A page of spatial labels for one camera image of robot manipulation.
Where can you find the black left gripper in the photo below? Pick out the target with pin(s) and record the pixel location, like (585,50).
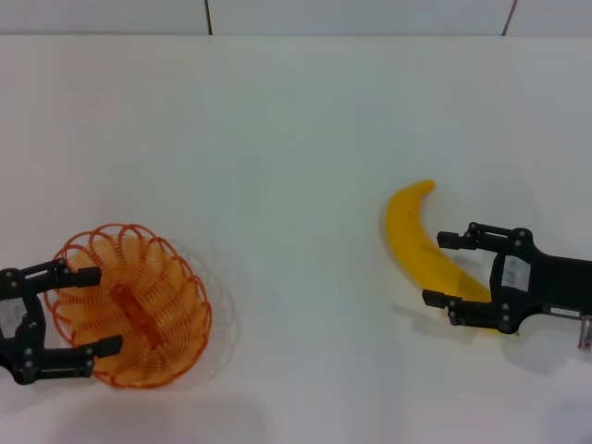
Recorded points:
(20,319)

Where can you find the yellow plastic banana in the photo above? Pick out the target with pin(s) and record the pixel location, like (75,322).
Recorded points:
(411,231)

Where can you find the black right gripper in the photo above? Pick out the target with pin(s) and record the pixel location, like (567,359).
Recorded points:
(555,282)

